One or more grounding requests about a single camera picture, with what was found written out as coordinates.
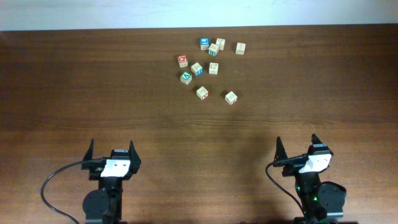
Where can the blue top wooden block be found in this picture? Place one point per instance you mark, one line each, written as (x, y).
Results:
(204, 43)

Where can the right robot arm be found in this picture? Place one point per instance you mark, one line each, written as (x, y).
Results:
(320, 202)

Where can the red side wooden block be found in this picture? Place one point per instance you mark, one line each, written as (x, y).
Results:
(202, 93)

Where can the red top wooden block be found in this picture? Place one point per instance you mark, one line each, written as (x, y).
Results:
(182, 61)

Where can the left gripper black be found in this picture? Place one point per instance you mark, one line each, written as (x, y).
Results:
(94, 171)

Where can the green side wooden block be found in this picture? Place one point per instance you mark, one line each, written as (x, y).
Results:
(213, 49)

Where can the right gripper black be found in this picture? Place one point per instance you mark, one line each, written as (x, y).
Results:
(280, 153)

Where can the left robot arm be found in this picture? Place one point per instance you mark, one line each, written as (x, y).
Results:
(104, 205)

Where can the far right wooden block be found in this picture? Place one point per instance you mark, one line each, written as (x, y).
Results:
(240, 48)

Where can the plain wooden block top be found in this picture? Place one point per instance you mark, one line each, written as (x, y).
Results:
(220, 43)

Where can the red number wooden block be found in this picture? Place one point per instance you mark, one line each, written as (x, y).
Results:
(231, 98)

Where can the green top wooden block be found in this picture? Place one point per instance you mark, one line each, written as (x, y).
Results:
(186, 78)

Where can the plain animal wooden block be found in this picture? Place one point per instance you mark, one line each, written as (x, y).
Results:
(213, 68)

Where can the blue side wooden block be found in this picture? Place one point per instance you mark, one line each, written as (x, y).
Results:
(197, 69)

